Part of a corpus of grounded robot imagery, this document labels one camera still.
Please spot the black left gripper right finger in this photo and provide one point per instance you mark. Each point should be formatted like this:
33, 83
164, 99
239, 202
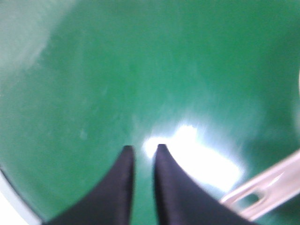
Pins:
180, 201

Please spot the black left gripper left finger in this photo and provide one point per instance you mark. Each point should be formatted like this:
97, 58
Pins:
110, 201

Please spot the beige plastic dustpan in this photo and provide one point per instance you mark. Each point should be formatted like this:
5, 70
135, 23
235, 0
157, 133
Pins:
273, 187

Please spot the white outer rim left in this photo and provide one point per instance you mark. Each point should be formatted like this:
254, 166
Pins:
13, 209

